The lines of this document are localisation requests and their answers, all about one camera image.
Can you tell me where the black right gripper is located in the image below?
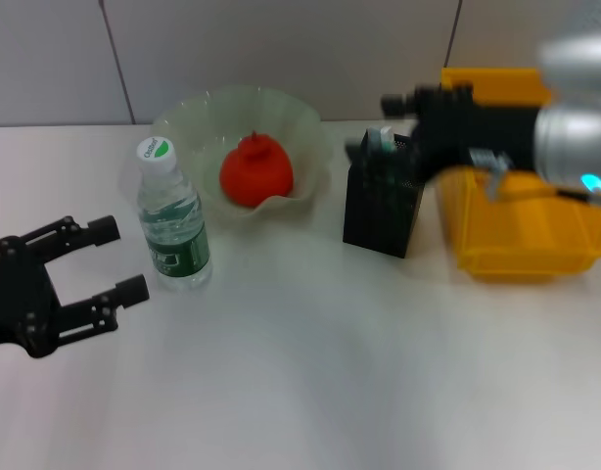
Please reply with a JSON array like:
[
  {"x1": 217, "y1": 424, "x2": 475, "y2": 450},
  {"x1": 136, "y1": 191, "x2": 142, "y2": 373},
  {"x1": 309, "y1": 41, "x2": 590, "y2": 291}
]
[{"x1": 347, "y1": 85, "x2": 539, "y2": 185}]

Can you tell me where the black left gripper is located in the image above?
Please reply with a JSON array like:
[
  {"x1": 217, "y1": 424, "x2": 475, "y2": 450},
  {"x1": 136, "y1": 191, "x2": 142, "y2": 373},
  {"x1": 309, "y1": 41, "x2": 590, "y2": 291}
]
[{"x1": 0, "y1": 213, "x2": 150, "y2": 358}]

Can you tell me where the green toothbrush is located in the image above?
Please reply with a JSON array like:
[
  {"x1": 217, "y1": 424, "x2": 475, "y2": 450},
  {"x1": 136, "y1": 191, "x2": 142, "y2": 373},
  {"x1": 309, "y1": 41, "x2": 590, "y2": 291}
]
[{"x1": 376, "y1": 125, "x2": 395, "y2": 156}]

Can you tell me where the clear green-label water bottle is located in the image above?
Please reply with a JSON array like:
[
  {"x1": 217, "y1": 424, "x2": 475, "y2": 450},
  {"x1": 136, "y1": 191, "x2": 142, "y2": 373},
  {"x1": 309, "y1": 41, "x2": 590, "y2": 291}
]
[{"x1": 135, "y1": 136, "x2": 213, "y2": 292}]

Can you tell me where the red-orange toy orange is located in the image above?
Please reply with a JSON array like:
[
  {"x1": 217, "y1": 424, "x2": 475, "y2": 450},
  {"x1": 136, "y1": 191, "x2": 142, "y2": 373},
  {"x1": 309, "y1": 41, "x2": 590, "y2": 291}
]
[{"x1": 218, "y1": 129, "x2": 296, "y2": 208}]

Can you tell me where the black mesh pen holder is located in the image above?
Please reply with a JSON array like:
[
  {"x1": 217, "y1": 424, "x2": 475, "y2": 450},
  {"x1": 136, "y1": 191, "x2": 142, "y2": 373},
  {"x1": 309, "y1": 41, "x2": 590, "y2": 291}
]
[{"x1": 343, "y1": 129, "x2": 427, "y2": 259}]

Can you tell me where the translucent green fruit plate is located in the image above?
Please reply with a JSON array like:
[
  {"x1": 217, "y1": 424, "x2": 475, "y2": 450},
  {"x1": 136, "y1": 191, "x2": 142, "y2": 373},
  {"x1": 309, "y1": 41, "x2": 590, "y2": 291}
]
[{"x1": 151, "y1": 85, "x2": 334, "y2": 231}]

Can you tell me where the yellow plastic bin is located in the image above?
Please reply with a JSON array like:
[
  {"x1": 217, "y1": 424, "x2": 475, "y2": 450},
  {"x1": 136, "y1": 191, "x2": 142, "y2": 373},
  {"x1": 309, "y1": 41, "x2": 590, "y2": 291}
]
[{"x1": 439, "y1": 67, "x2": 601, "y2": 286}]

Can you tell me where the right arm plug cable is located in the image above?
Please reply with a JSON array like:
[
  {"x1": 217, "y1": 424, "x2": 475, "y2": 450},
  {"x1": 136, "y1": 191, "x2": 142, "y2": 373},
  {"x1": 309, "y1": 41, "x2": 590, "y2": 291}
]
[{"x1": 469, "y1": 146, "x2": 513, "y2": 203}]

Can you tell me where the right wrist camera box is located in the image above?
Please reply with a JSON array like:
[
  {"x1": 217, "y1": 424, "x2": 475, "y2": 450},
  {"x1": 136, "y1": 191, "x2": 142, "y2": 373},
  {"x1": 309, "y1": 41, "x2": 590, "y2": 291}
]
[{"x1": 534, "y1": 22, "x2": 601, "y2": 99}]

